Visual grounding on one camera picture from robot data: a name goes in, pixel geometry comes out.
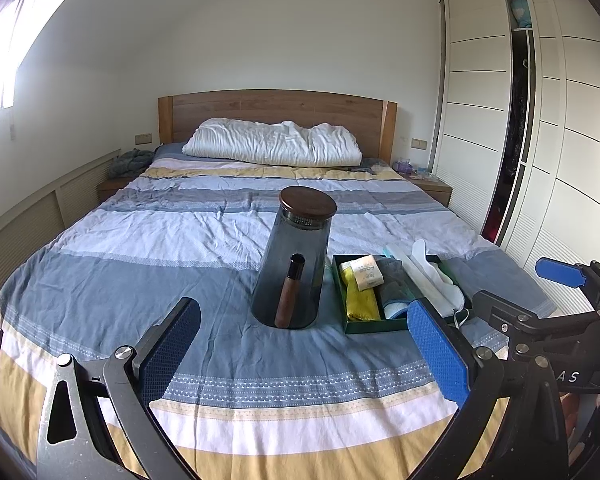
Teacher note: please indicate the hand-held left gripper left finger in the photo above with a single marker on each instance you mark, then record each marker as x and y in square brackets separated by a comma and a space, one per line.
[172, 350]

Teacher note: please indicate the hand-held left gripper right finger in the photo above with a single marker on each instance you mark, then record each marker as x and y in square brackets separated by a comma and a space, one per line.
[437, 355]

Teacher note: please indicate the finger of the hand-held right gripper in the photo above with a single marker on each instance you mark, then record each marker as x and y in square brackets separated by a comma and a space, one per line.
[560, 271]
[505, 312]

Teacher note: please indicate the grey white cloth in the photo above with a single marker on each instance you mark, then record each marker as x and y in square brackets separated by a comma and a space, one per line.
[450, 292]

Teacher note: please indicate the green tray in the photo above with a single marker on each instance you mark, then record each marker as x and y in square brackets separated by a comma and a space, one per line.
[365, 327]

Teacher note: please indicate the clear zip bag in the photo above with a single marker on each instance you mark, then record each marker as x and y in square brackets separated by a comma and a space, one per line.
[415, 275]

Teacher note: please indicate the dark grey towel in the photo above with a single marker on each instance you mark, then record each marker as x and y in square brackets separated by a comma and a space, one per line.
[392, 285]

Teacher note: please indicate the yellow towel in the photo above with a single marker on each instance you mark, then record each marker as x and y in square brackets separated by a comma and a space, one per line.
[360, 302]

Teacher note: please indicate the small cream box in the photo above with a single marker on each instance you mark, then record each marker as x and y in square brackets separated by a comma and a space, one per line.
[367, 272]

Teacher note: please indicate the wooden bed with striped duvet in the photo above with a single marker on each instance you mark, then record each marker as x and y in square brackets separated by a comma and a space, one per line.
[155, 260]

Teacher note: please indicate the wooden nightstand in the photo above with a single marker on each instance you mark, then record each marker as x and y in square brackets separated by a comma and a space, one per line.
[112, 187]
[437, 192]

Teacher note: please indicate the clear plastic box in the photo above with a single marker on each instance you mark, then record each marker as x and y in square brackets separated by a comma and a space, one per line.
[425, 172]

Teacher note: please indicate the smoky glass pitcher wooden lid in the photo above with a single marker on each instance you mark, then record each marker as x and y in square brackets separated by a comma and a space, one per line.
[300, 250]

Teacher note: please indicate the purple container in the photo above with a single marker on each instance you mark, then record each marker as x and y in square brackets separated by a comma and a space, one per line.
[401, 166]

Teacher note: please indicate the white wardrobe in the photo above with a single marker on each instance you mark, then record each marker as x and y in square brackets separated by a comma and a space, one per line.
[470, 110]

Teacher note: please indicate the dark knitted cloth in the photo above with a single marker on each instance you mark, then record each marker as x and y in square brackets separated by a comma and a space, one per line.
[130, 162]

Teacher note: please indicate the slatted radiator cover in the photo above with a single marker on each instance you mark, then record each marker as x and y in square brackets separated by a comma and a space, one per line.
[30, 220]

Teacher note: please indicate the blue pillow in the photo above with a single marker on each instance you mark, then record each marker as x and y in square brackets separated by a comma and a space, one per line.
[170, 151]

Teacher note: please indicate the white pillow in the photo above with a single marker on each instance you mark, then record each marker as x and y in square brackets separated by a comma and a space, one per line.
[270, 142]

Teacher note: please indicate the blue plush toy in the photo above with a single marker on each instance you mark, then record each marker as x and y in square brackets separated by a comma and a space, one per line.
[521, 12]

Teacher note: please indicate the wooden bed headboard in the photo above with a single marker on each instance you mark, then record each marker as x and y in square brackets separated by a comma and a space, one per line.
[280, 110]

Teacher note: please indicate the window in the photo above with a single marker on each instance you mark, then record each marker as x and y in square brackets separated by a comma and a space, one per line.
[10, 35]

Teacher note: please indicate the wall switch plate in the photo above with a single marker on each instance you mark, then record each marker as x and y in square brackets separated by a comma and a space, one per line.
[418, 143]
[143, 138]

